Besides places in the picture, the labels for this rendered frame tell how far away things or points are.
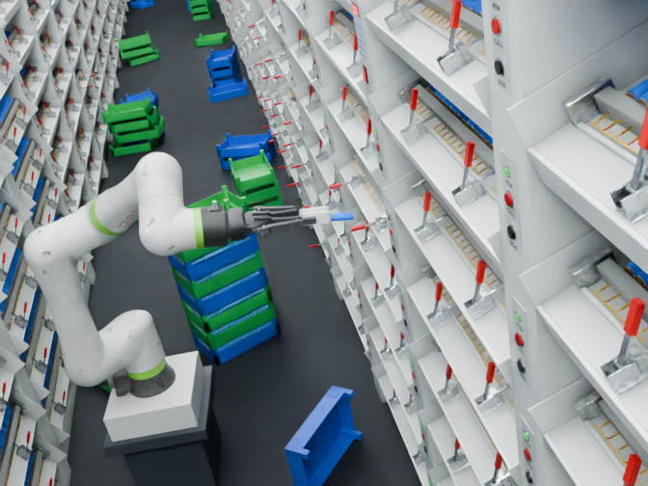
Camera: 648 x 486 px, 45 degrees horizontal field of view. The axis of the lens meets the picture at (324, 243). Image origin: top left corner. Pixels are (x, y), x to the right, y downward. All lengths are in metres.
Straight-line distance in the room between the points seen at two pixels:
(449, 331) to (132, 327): 1.13
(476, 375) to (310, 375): 1.61
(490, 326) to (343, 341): 1.93
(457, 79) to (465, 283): 0.41
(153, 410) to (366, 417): 0.75
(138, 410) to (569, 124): 1.86
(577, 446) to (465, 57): 0.51
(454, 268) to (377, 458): 1.34
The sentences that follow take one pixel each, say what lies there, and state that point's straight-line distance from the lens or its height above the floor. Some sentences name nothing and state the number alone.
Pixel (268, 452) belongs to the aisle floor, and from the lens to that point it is 2.74.
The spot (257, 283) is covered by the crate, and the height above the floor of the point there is 0.27.
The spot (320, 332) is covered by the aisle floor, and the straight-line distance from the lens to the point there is 3.20.
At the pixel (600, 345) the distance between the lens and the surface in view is 0.87.
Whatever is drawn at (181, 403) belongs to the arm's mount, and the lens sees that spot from 2.44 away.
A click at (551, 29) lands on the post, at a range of 0.82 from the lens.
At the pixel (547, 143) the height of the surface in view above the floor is 1.50.
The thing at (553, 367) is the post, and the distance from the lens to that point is 1.01.
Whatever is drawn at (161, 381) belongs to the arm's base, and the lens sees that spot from 2.51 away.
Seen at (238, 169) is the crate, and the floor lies 0.16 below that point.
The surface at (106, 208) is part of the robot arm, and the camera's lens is 2.05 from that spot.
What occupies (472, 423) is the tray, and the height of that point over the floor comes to 0.72.
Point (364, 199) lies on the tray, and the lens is 2.11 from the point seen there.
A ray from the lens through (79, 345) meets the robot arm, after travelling 2.31.
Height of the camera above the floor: 1.84
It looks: 29 degrees down
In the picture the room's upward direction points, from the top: 12 degrees counter-clockwise
